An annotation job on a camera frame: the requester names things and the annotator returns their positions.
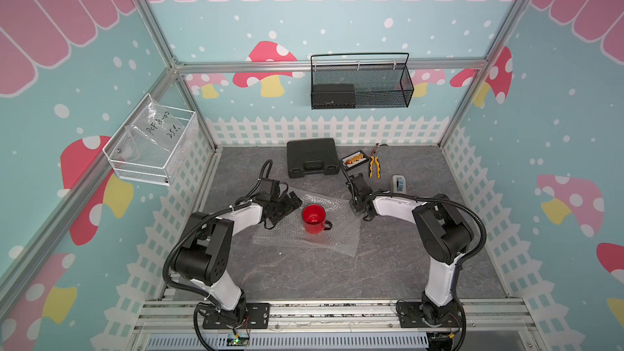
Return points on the red mug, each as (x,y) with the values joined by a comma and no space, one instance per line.
(315,219)

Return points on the black tray of connectors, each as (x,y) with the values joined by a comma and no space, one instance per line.
(354,160)

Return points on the black plastic tool case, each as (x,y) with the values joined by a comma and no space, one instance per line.
(312,157)

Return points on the clear plastic bag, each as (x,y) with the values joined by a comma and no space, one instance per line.
(152,135)

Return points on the white wire basket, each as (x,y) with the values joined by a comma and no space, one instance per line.
(153,175)

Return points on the yellow handled pliers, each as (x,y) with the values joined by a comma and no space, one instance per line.
(374,167)

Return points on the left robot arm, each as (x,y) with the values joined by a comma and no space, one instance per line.
(198,261)

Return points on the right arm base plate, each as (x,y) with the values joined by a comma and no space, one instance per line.
(417,314)

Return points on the black wire mesh basket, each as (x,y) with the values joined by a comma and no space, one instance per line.
(381,80)

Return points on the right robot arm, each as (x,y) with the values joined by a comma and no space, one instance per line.
(450,232)

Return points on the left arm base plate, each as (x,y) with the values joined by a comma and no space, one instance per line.
(250,316)

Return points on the clear bubble wrap sheet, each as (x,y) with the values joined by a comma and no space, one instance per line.
(342,237)

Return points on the black box in basket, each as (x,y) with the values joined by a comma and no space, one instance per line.
(333,96)

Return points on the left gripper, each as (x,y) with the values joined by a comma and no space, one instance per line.
(285,198)

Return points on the red screwdriver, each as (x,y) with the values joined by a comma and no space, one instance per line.
(375,149)

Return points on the white tape dispenser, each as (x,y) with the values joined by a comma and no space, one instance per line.
(398,184)

